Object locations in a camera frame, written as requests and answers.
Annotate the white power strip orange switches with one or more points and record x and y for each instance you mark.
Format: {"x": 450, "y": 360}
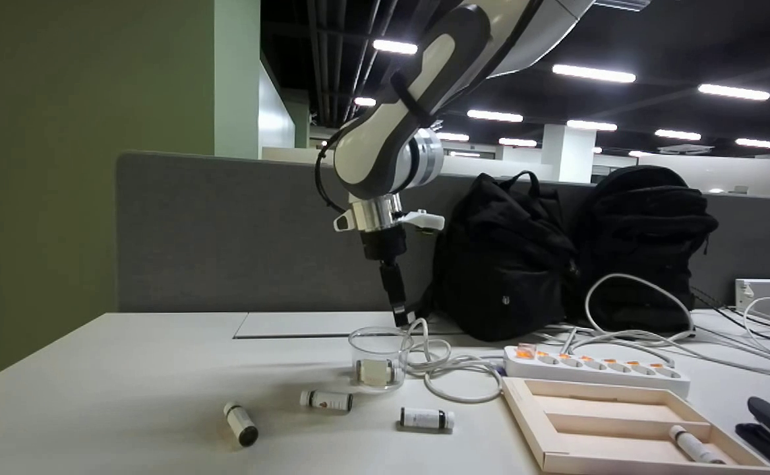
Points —
{"x": 598, "y": 370}

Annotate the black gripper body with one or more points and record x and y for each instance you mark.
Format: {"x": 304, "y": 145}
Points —
{"x": 384, "y": 244}

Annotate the ceiling light strip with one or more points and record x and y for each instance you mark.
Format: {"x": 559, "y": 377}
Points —
{"x": 756, "y": 145}
{"x": 493, "y": 116}
{"x": 591, "y": 73}
{"x": 591, "y": 125}
{"x": 393, "y": 46}
{"x": 677, "y": 135}
{"x": 732, "y": 94}

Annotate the white bottle with white cap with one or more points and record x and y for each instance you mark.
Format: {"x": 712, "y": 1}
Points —
{"x": 691, "y": 445}

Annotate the grey cylinder piece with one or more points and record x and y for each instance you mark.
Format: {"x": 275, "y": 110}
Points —
{"x": 242, "y": 423}

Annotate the wooden divided tray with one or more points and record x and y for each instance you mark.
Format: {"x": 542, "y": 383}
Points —
{"x": 545, "y": 440}

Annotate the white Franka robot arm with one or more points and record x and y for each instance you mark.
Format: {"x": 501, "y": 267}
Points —
{"x": 385, "y": 159}

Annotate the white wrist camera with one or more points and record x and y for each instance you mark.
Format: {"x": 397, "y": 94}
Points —
{"x": 425, "y": 220}

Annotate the grey desk partition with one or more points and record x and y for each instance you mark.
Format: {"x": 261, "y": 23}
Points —
{"x": 228, "y": 238}

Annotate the large black backpack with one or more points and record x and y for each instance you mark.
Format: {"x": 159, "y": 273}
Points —
{"x": 639, "y": 238}

